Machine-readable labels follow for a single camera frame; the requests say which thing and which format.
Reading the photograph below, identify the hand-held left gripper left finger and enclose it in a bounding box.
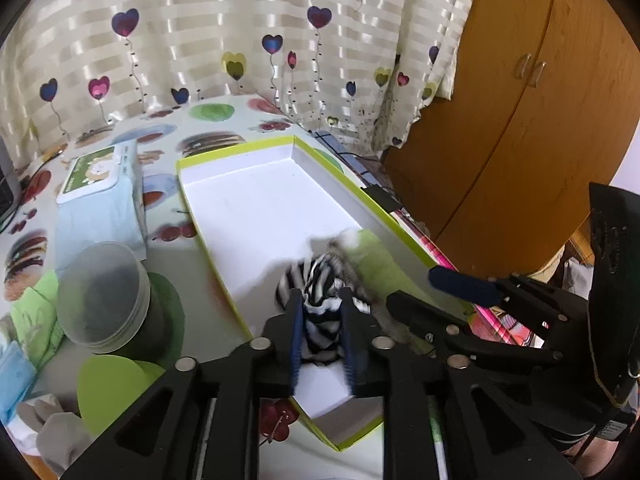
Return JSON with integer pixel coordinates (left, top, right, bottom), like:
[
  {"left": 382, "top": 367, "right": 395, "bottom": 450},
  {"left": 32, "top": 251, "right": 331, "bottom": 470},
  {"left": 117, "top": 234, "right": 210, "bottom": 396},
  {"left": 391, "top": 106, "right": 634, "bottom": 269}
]
[{"left": 60, "top": 291, "right": 306, "bottom": 480}]

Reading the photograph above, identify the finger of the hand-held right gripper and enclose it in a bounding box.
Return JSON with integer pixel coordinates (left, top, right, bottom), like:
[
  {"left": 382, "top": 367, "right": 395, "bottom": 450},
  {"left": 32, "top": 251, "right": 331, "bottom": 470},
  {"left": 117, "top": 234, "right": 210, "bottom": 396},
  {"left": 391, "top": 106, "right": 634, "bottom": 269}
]
[
  {"left": 428, "top": 265, "right": 577, "bottom": 341},
  {"left": 386, "top": 291, "right": 561, "bottom": 368}
]

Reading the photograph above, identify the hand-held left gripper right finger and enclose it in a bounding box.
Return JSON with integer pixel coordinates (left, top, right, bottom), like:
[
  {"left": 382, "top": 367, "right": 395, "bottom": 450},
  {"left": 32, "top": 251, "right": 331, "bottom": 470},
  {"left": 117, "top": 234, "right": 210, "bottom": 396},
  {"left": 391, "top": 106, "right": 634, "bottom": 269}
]
[{"left": 340, "top": 301, "right": 583, "bottom": 480}]

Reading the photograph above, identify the black white striped cloth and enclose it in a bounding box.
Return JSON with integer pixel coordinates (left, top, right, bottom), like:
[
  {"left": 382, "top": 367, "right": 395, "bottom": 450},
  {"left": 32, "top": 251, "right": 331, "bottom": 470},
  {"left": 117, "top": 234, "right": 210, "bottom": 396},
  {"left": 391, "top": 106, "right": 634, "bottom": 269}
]
[{"left": 274, "top": 227, "right": 373, "bottom": 367}]

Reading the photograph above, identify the green-edged white box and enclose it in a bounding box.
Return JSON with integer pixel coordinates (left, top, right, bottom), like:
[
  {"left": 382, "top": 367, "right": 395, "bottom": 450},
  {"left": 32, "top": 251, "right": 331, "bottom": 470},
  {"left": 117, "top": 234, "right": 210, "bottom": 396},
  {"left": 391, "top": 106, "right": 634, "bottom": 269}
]
[{"left": 175, "top": 135, "right": 473, "bottom": 453}]

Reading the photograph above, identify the grey cloth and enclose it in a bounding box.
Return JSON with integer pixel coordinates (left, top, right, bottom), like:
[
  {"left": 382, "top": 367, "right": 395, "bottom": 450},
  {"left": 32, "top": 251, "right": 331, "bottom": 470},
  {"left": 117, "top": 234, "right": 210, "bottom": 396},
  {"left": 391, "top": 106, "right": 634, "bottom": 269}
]
[{"left": 15, "top": 395, "right": 96, "bottom": 478}]

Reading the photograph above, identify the blue face mask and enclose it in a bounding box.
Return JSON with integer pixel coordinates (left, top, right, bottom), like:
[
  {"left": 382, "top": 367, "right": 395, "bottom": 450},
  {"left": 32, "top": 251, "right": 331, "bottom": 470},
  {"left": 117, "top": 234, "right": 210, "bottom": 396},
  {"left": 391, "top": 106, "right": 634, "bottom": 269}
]
[{"left": 0, "top": 342, "right": 38, "bottom": 418}]

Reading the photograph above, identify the pink striped cloth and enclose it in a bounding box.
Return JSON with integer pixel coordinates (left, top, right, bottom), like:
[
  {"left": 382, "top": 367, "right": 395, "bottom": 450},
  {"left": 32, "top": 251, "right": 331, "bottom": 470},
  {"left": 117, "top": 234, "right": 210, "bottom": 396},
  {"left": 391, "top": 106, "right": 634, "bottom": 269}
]
[{"left": 392, "top": 207, "right": 543, "bottom": 348}]

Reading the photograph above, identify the food print tablecloth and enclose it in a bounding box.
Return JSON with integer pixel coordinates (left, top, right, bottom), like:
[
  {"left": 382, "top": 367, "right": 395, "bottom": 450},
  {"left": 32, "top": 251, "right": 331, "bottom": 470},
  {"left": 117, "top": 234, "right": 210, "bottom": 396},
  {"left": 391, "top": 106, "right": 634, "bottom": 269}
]
[{"left": 0, "top": 92, "right": 451, "bottom": 480}]

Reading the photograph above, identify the wooden wardrobe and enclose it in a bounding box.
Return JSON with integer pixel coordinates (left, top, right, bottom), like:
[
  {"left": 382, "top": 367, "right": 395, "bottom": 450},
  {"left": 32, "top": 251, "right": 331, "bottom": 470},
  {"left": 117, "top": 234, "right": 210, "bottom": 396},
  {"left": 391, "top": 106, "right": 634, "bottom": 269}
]
[{"left": 382, "top": 0, "right": 640, "bottom": 273}]

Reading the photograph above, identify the clear round plastic container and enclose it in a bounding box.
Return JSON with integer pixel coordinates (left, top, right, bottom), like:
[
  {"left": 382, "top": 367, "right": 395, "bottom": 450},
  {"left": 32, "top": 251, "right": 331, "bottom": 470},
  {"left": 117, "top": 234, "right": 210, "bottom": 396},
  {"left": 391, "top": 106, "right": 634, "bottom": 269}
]
[{"left": 56, "top": 242, "right": 152, "bottom": 356}]

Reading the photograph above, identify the wet wipes pack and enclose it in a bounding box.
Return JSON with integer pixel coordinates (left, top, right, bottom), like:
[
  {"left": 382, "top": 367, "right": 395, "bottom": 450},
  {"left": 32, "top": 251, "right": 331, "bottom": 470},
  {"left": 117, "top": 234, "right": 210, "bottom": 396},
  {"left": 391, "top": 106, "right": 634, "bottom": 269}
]
[{"left": 54, "top": 140, "right": 148, "bottom": 271}]

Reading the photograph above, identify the light green cloth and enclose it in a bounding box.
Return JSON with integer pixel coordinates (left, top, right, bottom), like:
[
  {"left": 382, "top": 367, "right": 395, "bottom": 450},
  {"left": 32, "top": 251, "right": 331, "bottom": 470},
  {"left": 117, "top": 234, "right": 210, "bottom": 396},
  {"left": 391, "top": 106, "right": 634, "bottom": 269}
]
[{"left": 10, "top": 270, "right": 66, "bottom": 368}]

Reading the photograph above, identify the heart print striped curtain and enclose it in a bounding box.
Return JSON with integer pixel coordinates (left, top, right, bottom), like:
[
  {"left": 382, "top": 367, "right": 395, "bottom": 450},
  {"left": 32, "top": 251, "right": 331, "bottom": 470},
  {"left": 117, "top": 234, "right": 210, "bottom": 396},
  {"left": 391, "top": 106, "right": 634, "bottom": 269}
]
[{"left": 0, "top": 0, "right": 483, "bottom": 153}]

